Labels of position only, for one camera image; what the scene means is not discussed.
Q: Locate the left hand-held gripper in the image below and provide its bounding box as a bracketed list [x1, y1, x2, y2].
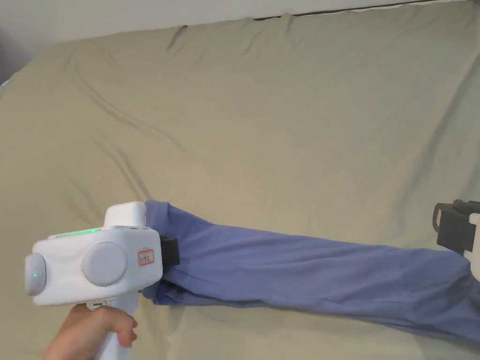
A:
[24, 201, 180, 360]

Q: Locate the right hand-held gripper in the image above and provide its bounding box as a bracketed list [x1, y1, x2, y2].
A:
[432, 200, 480, 283]

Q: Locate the blue garment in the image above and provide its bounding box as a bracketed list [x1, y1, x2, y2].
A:
[139, 200, 480, 360]

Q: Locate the bed with beige sheet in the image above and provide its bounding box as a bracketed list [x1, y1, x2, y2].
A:
[0, 0, 480, 360]

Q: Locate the person's left hand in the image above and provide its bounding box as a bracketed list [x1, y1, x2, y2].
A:
[41, 304, 138, 360]

